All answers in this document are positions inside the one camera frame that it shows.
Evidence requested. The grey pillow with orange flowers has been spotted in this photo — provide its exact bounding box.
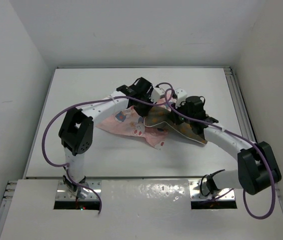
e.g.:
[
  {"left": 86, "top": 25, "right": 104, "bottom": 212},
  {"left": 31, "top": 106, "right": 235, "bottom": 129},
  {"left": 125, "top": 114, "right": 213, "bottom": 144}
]
[{"left": 143, "top": 106, "right": 208, "bottom": 145}]

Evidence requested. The pink bunny print pillowcase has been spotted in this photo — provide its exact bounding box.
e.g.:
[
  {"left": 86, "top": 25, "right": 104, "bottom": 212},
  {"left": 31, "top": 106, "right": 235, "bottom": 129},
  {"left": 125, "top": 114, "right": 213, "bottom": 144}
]
[{"left": 96, "top": 106, "right": 168, "bottom": 150}]

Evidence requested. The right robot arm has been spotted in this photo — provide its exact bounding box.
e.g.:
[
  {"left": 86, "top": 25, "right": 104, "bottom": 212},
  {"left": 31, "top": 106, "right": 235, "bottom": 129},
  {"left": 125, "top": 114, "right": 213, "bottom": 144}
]
[{"left": 169, "top": 94, "right": 282, "bottom": 197}]

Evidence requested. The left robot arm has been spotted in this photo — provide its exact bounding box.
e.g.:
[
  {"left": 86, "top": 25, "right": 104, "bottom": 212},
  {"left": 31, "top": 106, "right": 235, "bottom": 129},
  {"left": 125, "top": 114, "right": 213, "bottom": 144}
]
[{"left": 58, "top": 77, "right": 163, "bottom": 193}]

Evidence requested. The white front cover panel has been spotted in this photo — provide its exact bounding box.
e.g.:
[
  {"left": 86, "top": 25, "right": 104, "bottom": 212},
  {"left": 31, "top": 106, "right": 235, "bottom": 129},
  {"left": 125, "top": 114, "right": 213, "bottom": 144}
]
[{"left": 1, "top": 179, "right": 283, "bottom": 240}]

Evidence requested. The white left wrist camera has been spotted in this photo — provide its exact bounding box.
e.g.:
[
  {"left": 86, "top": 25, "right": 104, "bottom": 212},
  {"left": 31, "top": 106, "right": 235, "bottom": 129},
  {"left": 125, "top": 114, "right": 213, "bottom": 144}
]
[{"left": 149, "top": 87, "right": 165, "bottom": 104}]

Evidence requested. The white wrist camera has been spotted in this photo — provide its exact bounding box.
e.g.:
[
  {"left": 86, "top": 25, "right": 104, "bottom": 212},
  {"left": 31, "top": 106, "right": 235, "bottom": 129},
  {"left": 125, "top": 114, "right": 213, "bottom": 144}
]
[
  {"left": 174, "top": 88, "right": 188, "bottom": 109},
  {"left": 149, "top": 87, "right": 165, "bottom": 104}
]

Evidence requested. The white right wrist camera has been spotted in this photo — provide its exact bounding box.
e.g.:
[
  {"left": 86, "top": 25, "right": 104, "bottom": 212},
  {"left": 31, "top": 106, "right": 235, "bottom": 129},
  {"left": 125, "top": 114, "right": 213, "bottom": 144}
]
[{"left": 174, "top": 88, "right": 188, "bottom": 109}]

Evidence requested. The aluminium frame rail right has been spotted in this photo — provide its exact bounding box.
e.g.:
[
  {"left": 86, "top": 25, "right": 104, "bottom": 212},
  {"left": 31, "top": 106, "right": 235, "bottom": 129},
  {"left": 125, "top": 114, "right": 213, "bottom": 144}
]
[{"left": 223, "top": 67, "right": 257, "bottom": 142}]

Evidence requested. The aluminium frame rail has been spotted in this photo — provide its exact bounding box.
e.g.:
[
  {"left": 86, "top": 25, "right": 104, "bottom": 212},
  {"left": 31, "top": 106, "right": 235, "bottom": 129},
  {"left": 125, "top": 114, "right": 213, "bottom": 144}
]
[
  {"left": 223, "top": 67, "right": 257, "bottom": 142},
  {"left": 0, "top": 180, "right": 18, "bottom": 237}
]

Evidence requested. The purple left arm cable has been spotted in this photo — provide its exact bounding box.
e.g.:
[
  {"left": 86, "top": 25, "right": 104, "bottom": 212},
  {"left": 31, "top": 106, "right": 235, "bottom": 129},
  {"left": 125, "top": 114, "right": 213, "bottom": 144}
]
[{"left": 42, "top": 82, "right": 175, "bottom": 216}]

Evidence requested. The aluminium frame rail left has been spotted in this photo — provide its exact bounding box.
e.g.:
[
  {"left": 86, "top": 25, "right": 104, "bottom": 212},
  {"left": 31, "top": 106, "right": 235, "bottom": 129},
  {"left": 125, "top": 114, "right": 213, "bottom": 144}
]
[{"left": 0, "top": 180, "right": 18, "bottom": 237}]

